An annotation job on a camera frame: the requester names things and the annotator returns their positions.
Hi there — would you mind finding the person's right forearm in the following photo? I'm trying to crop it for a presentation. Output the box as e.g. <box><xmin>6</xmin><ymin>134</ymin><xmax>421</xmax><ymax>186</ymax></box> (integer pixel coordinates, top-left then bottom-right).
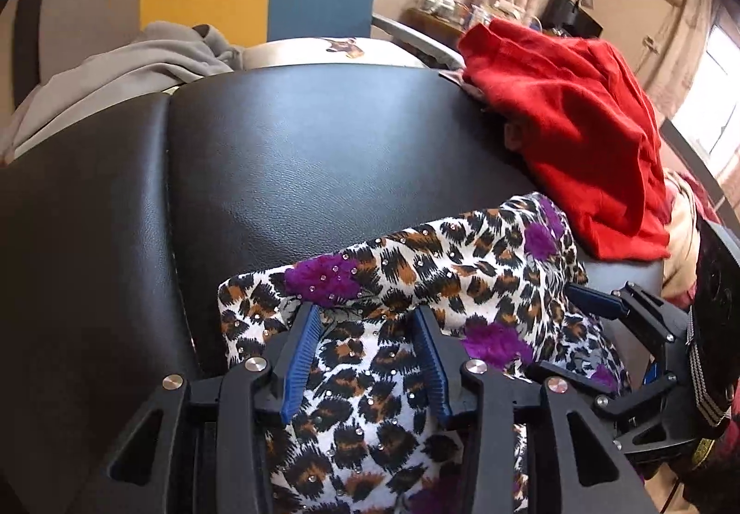
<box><xmin>685</xmin><ymin>309</ymin><xmax>740</xmax><ymax>486</ymax></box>

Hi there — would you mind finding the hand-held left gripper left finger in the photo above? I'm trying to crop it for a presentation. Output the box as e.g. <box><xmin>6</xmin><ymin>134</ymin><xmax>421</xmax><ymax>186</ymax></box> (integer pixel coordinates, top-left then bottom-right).
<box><xmin>86</xmin><ymin>303</ymin><xmax>325</xmax><ymax>514</ymax></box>

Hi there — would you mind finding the leopard print garment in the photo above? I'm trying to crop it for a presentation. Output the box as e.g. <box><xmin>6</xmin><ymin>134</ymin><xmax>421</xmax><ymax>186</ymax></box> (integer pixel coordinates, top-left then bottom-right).
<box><xmin>218</xmin><ymin>192</ymin><xmax>634</xmax><ymax>514</ymax></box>

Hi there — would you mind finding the narrow window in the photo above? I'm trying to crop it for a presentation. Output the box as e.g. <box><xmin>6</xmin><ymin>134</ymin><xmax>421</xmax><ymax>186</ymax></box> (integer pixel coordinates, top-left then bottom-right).
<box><xmin>671</xmin><ymin>19</ymin><xmax>740</xmax><ymax>185</ymax></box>

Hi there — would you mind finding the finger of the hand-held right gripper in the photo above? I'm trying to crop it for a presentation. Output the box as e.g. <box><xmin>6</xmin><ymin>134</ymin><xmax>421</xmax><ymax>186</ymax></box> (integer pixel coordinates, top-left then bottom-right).
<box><xmin>568</xmin><ymin>283</ymin><xmax>690</xmax><ymax>360</ymax></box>
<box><xmin>526</xmin><ymin>360</ymin><xmax>690</xmax><ymax>437</ymax></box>

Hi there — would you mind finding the white printed pillow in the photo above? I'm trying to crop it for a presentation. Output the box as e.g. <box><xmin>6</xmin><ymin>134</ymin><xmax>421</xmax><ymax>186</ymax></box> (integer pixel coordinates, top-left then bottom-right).
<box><xmin>243</xmin><ymin>36</ymin><xmax>433</xmax><ymax>71</ymax></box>

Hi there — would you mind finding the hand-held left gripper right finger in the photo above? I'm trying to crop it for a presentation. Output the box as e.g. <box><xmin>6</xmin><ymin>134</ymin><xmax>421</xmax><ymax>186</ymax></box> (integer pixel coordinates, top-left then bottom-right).
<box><xmin>412</xmin><ymin>306</ymin><xmax>660</xmax><ymax>514</ymax></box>

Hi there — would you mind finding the black monitor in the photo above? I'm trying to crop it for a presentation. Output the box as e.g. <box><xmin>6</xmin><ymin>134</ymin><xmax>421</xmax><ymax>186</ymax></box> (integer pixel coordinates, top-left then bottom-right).
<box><xmin>542</xmin><ymin>0</ymin><xmax>605</xmax><ymax>39</ymax></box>

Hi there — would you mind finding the red knit sweater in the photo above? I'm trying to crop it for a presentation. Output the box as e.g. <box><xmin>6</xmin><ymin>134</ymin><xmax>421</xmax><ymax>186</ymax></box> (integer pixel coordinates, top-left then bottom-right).
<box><xmin>456</xmin><ymin>19</ymin><xmax>672</xmax><ymax>261</ymax></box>

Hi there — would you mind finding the grey garment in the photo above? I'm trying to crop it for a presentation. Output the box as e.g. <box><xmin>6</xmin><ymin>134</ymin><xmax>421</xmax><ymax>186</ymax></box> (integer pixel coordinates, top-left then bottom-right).
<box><xmin>0</xmin><ymin>22</ymin><xmax>248</xmax><ymax>163</ymax></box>

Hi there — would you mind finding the group of small jars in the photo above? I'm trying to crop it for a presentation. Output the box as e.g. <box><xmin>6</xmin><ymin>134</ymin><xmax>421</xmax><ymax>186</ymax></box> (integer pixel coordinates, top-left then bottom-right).
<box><xmin>417</xmin><ymin>0</ymin><xmax>524</xmax><ymax>26</ymax></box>

